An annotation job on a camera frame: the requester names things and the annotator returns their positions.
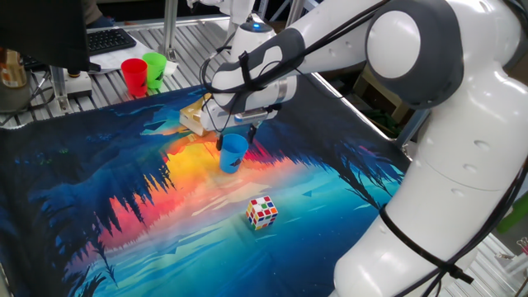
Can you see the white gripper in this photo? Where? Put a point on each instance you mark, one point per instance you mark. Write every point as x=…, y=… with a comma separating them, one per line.
x=214, y=119

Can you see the blue plastic cup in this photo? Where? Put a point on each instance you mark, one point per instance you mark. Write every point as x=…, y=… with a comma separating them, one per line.
x=233, y=158

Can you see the green plastic cup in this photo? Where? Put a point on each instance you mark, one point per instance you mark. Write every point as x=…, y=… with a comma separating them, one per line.
x=156, y=70

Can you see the red plastic cup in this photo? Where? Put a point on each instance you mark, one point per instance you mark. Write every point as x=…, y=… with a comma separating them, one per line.
x=134, y=78

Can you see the golden tissue pack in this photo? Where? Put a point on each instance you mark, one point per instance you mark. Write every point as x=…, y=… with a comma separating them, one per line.
x=190, y=117

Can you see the Rubik's cube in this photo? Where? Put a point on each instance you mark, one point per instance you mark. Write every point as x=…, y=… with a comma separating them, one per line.
x=262, y=212

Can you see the printed forest sunset cloth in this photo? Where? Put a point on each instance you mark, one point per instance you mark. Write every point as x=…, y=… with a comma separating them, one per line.
x=288, y=247

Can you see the white paper sheets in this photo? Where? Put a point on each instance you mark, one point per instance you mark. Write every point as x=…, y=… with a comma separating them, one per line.
x=115, y=59

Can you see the brown cardboard carton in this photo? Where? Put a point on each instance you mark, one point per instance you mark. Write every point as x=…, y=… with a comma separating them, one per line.
x=379, y=97

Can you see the black keyboard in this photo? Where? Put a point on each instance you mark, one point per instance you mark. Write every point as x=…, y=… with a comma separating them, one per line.
x=109, y=40

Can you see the white power box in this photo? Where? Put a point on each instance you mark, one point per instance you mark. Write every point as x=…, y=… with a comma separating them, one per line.
x=78, y=84

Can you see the seated person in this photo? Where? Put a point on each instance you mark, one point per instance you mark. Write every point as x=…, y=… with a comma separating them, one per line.
x=92, y=10

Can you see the black monitor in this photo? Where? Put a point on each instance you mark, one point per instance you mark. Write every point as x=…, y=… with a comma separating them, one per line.
x=41, y=29

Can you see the green plastic object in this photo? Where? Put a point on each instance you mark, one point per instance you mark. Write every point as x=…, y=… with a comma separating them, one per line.
x=513, y=214

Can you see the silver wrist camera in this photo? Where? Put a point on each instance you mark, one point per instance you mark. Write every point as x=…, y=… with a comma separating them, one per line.
x=249, y=116

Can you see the upright aluminium post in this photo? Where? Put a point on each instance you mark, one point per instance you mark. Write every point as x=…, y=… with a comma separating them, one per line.
x=168, y=29

